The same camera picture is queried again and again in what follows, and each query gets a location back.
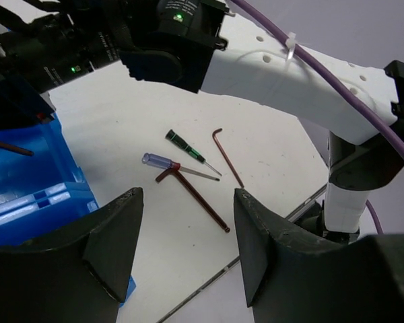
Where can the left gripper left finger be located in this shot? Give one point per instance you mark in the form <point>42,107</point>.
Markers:
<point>77,273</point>

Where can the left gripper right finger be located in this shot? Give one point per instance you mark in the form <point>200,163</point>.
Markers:
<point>292,275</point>

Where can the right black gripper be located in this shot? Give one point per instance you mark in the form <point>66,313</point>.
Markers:
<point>71,40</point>

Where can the large brown hex key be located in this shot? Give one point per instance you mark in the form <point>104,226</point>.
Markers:
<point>16,149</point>

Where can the purple handled precision screwdriver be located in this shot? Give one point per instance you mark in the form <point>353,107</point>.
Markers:
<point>164,163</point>

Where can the medium brown hex key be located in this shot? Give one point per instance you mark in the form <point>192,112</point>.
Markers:
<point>195,194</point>

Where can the small brown hex key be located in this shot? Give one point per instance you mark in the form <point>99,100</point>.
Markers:
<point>226,157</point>

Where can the green black precision screwdriver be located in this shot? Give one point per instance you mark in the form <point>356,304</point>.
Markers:
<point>178,141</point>

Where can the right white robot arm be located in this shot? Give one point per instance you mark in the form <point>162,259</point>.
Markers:
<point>222,48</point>

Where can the blue three-compartment plastic bin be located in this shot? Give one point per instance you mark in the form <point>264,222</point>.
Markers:
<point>41,193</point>

